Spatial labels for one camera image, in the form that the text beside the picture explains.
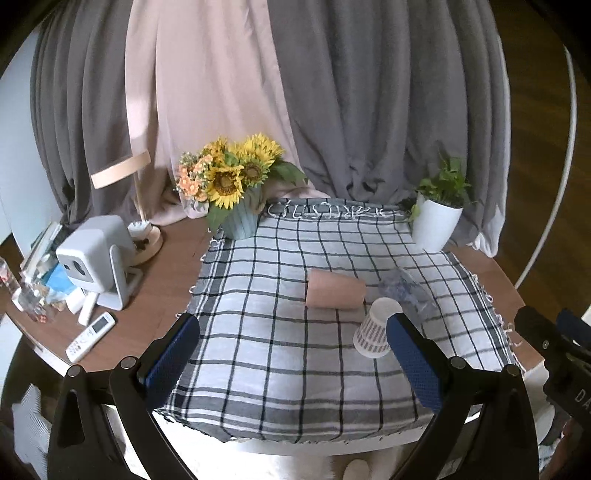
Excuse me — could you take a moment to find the sunflower bouquet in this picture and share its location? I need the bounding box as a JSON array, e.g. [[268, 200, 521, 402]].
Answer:
[[174, 133, 309, 232]]

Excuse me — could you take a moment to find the wooden desk lamp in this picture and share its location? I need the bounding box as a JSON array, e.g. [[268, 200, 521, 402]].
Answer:
[[90, 150, 164, 267]]

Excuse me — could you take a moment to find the pink curtain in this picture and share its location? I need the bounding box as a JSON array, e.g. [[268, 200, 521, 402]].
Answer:
[[124, 0, 315, 227]]

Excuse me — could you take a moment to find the white projector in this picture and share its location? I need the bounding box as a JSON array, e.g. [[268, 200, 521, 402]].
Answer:
[[55, 215, 137, 294]]

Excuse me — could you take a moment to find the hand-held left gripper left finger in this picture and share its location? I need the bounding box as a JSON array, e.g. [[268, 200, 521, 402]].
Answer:
[[46, 313, 201, 480]]

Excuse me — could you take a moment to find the small white remote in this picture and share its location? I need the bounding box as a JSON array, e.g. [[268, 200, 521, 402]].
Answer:
[[78, 292, 99, 326]]

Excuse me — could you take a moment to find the white plant pot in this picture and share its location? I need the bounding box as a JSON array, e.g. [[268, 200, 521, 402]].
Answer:
[[410, 193, 464, 253]]

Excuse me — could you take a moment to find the white hoop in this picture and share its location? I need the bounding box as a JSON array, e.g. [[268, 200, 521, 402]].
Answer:
[[514, 44, 578, 292]]

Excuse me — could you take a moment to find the clear plastic cup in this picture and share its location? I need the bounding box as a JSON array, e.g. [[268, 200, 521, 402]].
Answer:
[[377, 268, 437, 319]]

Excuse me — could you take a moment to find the white projector stand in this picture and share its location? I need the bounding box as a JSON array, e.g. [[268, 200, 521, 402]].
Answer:
[[96, 244, 144, 311]]

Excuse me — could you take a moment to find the white printed paper cup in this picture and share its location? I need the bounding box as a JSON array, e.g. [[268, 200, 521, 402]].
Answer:
[[353, 296, 404, 360]]

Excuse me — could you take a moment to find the green potted plant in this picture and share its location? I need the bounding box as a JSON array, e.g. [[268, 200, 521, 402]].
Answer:
[[398, 154, 484, 223]]

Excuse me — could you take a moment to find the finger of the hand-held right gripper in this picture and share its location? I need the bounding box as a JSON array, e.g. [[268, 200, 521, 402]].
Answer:
[[555, 308, 591, 347], [514, 306, 583, 370]]

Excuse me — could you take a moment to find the grey curtain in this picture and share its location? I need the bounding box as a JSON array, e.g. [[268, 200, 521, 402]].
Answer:
[[267, 0, 512, 259], [30, 0, 160, 228]]

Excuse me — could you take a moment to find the blue packet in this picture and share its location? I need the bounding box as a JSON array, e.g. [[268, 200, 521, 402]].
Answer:
[[41, 264, 78, 302]]

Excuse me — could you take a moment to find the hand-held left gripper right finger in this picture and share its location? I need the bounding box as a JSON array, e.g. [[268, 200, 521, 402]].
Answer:
[[385, 311, 541, 480]]

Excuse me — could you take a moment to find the checkered cloth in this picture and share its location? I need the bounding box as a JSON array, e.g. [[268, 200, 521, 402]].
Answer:
[[154, 198, 528, 445]]

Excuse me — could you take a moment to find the blue-green ribbed vase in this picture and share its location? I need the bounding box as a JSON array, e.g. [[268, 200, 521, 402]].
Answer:
[[220, 187, 267, 241]]

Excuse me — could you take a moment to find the glass jar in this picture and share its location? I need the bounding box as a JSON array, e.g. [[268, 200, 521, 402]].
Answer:
[[13, 279, 52, 325]]

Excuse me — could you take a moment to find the clear bottle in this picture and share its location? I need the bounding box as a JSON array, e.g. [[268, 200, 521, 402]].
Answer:
[[0, 257, 22, 302]]

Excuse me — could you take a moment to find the white remote control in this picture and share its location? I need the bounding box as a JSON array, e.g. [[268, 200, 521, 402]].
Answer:
[[65, 311, 116, 364]]

